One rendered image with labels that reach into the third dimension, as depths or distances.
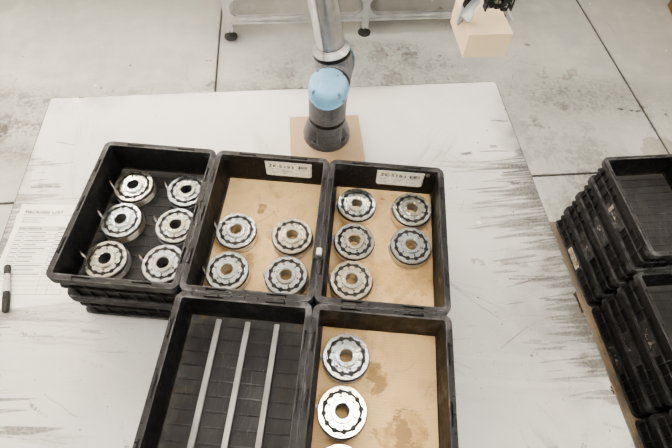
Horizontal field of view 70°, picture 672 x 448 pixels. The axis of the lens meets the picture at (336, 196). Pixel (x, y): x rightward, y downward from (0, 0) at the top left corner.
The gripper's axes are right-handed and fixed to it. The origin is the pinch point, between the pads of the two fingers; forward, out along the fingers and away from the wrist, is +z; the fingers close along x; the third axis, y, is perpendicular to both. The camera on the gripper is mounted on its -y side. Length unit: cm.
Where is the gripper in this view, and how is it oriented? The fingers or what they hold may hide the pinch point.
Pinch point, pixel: (481, 22)
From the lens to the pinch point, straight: 148.0
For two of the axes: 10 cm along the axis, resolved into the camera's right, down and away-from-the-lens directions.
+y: 0.8, 8.3, -5.5
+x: 10.0, -0.5, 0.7
